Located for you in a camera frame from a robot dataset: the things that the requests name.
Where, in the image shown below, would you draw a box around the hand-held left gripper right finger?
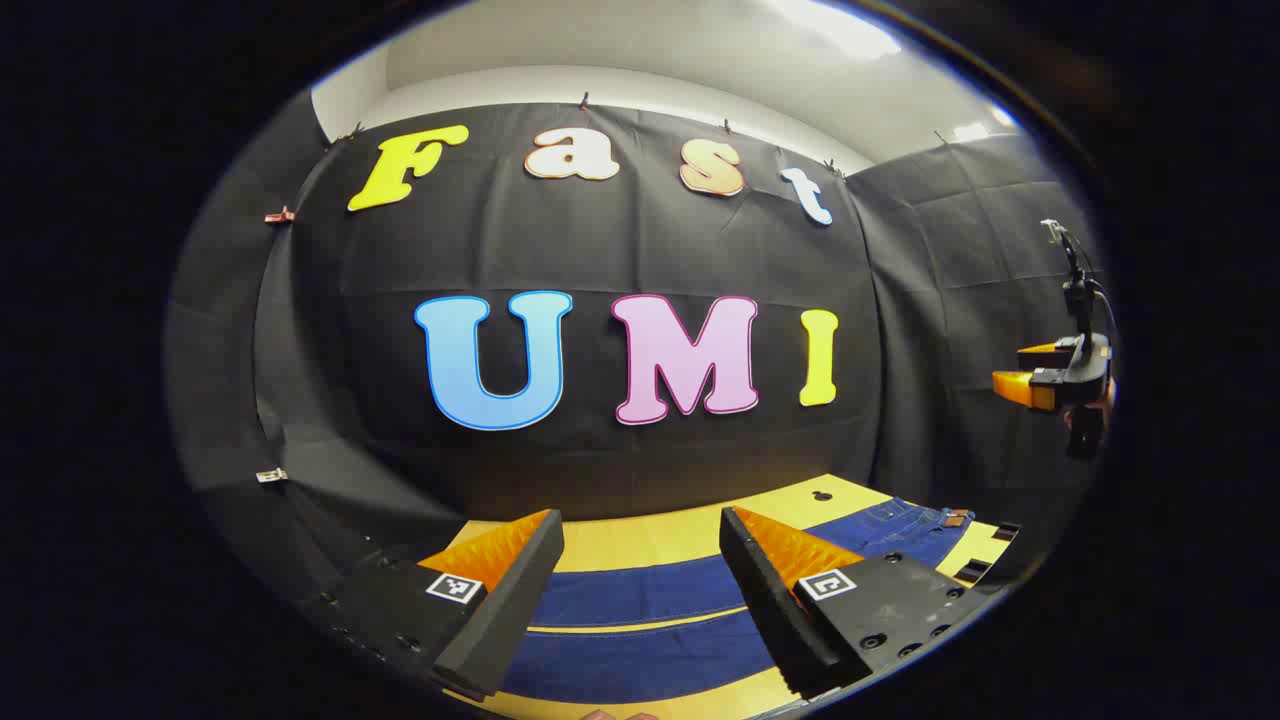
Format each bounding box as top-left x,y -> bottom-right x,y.
718,506 -> 1004,701

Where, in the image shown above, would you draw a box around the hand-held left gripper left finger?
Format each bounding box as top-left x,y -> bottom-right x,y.
300,508 -> 566,701

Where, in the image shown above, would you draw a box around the blue jeans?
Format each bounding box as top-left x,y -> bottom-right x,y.
500,497 -> 976,705

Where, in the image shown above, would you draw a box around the black backdrop cloth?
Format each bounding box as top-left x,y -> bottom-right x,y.
165,90 -> 1113,601

